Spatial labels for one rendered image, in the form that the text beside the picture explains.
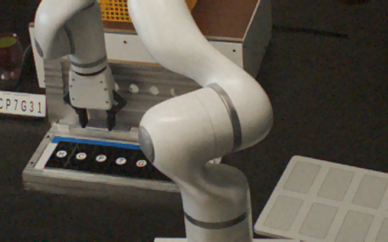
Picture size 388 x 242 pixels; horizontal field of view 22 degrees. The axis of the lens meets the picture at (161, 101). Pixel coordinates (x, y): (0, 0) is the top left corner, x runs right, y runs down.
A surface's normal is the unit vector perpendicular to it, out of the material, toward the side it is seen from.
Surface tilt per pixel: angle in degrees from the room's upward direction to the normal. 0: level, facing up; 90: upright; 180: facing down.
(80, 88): 90
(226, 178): 27
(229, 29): 0
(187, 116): 32
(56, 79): 81
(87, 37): 88
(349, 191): 0
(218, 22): 0
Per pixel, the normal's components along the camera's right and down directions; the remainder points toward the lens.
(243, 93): 0.09, -0.48
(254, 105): 0.39, -0.21
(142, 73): -0.29, 0.42
